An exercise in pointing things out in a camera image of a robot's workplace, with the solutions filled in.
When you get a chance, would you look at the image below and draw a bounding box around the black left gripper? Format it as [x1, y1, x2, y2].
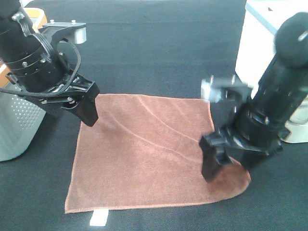
[6, 74, 100, 127]

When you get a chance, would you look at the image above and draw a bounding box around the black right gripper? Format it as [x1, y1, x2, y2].
[199, 126, 283, 182]

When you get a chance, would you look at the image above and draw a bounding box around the brown microfibre towel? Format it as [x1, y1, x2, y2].
[64, 94, 251, 214]

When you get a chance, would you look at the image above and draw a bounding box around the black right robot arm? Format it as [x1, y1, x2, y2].
[199, 12, 308, 181]

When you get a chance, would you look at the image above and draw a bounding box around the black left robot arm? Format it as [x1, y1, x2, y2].
[0, 0, 100, 127]

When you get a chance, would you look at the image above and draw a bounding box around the grey perforated laundry basket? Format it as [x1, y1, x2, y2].
[0, 7, 48, 162]

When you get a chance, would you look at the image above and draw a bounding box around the white storage box grey lid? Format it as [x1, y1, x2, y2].
[234, 0, 308, 144]

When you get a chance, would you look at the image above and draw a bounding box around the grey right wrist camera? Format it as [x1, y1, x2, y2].
[200, 74, 252, 103]

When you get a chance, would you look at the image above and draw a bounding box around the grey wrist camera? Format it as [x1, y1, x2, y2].
[200, 74, 252, 103]
[39, 21, 87, 45]

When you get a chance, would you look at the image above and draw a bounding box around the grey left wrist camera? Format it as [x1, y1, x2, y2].
[39, 21, 87, 45]

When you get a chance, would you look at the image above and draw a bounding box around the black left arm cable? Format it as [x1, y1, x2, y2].
[0, 38, 81, 95]

